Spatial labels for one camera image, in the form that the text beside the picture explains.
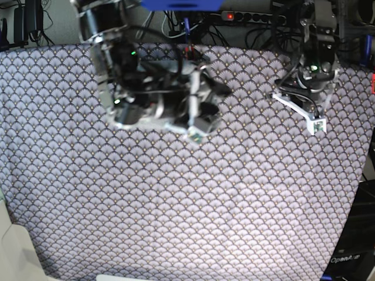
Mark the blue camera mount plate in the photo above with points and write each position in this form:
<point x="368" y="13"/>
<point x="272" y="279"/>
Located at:
<point x="182" y="5"/>

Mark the black OpenArm box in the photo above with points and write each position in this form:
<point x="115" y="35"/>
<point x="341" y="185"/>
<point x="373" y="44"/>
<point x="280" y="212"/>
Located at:
<point x="353" y="258"/>

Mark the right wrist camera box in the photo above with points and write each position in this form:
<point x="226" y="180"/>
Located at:
<point x="195" y="135"/>

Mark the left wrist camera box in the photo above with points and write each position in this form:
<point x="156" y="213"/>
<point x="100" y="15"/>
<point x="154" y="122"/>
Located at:
<point x="316" y="125"/>

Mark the blue clamp handle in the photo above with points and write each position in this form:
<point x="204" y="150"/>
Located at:
<point x="187" y="27"/>

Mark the black power strip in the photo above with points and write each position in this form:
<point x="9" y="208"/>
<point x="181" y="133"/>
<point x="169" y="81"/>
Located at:
<point x="246" y="17"/>

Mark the blue post right edge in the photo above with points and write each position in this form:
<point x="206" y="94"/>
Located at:
<point x="365" y="58"/>

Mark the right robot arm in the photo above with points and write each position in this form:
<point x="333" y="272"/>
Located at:
<point x="105" y="27"/>

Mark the red table clamp centre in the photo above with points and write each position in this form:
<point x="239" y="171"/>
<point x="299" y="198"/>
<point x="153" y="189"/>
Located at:
<point x="192" y="53"/>

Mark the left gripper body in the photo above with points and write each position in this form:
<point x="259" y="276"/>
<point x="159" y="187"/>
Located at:
<point x="308" y="103"/>

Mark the fan-patterned purple tablecloth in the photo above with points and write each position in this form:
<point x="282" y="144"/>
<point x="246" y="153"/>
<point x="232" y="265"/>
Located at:
<point x="260" y="199"/>

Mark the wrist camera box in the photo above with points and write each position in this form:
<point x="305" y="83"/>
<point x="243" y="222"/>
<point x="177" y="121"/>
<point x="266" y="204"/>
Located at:
<point x="195" y="135"/>
<point x="316" y="125"/>

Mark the grey T-shirt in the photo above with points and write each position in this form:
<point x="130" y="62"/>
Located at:
<point x="138" y="105"/>

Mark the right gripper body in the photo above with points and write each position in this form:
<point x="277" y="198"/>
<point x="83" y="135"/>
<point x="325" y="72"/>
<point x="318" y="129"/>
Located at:
<point x="180" y="109"/>

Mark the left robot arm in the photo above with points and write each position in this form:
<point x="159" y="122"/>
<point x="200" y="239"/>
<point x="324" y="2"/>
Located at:
<point x="314" y="61"/>

